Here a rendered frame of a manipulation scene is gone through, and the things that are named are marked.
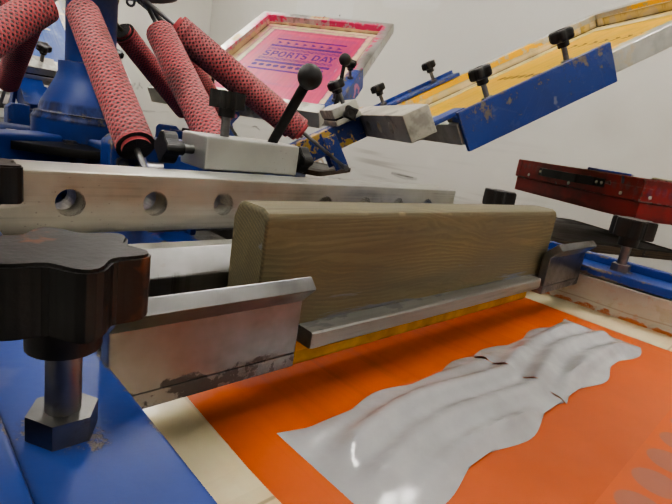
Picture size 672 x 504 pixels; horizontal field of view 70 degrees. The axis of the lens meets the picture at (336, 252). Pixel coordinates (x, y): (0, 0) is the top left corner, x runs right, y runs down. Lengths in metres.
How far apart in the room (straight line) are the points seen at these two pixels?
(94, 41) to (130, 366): 0.65
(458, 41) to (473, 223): 2.52
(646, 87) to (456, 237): 2.10
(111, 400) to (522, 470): 0.19
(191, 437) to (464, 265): 0.24
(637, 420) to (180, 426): 0.28
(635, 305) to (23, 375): 0.54
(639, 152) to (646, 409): 2.05
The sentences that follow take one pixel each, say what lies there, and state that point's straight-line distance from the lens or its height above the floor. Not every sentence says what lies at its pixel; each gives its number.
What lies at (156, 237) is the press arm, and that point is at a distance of 0.73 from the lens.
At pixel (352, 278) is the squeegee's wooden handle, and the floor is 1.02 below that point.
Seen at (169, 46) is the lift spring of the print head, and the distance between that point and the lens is 0.89.
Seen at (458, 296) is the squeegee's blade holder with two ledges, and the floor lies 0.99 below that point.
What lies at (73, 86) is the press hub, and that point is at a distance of 1.02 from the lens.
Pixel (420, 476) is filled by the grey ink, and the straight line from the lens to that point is 0.24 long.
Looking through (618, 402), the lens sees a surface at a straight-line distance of 0.39.
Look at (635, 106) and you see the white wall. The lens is 2.43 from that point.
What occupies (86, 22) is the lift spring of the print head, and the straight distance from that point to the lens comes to 0.85.
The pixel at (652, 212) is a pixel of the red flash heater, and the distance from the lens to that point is 1.24.
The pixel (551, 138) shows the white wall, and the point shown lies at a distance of 2.52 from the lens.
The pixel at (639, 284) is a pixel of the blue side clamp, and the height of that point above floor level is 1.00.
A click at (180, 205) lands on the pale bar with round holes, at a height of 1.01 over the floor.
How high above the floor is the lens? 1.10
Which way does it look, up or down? 14 degrees down
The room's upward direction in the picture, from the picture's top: 9 degrees clockwise
